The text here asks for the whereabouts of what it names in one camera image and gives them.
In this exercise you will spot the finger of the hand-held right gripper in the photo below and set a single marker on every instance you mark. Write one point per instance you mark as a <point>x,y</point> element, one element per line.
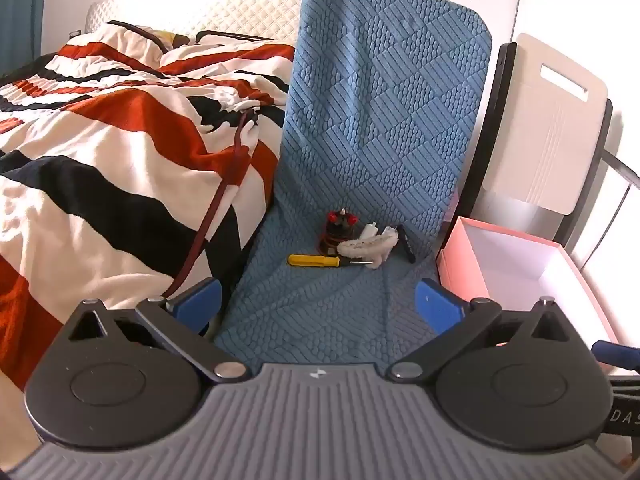
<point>617,351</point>

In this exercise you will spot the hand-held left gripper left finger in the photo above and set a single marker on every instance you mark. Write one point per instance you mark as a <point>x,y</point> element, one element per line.
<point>200,305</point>

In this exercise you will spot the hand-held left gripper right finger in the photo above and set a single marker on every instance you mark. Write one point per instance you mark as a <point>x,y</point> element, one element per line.
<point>440,305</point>

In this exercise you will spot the pink cardboard box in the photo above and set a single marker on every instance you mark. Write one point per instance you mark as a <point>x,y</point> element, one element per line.
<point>460,270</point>

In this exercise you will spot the white fluffy brush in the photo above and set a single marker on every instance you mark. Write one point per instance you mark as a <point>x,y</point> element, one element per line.
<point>365,248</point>

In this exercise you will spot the black red toy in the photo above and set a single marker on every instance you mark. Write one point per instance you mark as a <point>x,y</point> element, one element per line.
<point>337,235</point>

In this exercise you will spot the black stick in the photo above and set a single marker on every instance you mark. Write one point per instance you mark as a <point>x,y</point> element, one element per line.
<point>407,247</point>

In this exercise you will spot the red black white striped blanket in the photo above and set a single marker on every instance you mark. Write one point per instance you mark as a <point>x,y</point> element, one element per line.
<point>100,135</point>

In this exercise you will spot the blue textured mat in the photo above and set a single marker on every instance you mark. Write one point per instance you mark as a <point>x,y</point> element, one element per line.
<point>380,110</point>

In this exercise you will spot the white quilted headboard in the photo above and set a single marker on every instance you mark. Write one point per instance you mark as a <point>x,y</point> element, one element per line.
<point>225,10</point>

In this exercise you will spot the blue curtain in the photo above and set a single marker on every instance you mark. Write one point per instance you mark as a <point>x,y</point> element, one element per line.
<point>20,10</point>

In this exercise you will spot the white folding chair black frame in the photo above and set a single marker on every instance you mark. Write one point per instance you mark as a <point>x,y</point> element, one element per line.
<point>550,135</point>

